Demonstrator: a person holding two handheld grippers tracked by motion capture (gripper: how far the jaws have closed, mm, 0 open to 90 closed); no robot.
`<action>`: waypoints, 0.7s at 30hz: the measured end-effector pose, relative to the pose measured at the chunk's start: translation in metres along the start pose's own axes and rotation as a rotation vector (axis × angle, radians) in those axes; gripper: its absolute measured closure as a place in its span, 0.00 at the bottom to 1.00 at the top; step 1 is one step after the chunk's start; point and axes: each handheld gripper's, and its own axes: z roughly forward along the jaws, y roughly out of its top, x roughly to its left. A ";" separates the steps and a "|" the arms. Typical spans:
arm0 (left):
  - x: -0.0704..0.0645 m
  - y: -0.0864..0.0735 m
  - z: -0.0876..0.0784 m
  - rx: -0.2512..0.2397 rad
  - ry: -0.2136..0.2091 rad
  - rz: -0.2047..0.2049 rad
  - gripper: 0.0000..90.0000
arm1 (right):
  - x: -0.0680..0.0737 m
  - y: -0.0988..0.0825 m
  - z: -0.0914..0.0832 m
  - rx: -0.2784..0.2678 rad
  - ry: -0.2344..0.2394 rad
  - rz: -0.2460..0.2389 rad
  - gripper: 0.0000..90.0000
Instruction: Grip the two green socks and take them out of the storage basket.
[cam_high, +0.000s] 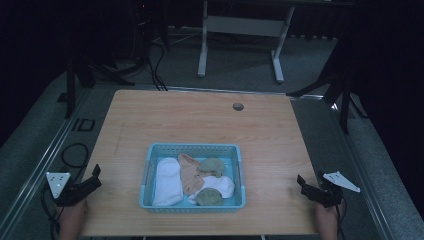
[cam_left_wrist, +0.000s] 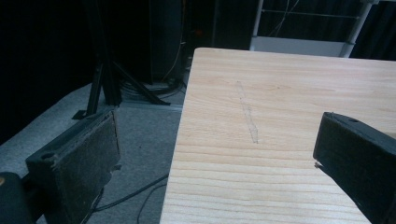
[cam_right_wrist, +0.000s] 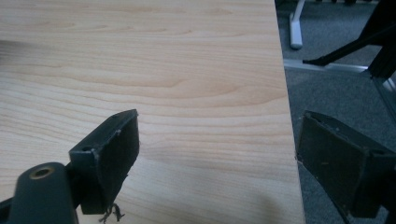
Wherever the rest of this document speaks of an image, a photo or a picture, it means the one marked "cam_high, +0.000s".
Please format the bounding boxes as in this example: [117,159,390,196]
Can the person's left hand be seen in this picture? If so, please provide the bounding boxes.
[55,199,90,240]

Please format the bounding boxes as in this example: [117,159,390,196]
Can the short white sock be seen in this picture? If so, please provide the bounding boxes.
[187,175,236,205]

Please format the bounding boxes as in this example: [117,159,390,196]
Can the dark computer tower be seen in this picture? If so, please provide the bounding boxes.
[131,0,158,66]

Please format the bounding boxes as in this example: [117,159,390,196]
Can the black stand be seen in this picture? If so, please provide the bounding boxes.
[56,54,136,120]
[285,46,370,135]

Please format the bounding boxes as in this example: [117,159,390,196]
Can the black floor cables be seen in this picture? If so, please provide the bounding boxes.
[145,36,169,92]

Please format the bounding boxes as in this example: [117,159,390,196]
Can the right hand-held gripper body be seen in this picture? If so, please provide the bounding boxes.
[305,171,361,209]

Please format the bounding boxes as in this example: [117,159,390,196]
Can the black looped floor cable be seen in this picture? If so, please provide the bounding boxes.
[60,142,91,170]

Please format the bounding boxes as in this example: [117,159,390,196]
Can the white desk frame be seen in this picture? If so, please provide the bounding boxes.
[196,0,297,85]

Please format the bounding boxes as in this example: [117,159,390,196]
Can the green sock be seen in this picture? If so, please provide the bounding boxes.
[194,187,225,207]
[197,157,226,179]

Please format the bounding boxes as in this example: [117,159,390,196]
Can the long white sock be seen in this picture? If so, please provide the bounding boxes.
[152,156,185,207]

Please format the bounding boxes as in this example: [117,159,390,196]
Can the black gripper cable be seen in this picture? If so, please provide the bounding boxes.
[39,182,62,240]
[335,197,348,240]

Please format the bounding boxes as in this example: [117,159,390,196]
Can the person's right hand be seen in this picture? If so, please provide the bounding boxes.
[314,202,341,240]

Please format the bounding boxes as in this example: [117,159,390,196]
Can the light blue plastic basket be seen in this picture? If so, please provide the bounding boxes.
[138,142,247,214]

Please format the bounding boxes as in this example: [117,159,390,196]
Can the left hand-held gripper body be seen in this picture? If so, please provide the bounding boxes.
[45,171,98,208]

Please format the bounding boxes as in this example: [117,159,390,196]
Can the beige sock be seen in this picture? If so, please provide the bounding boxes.
[177,152,208,196]

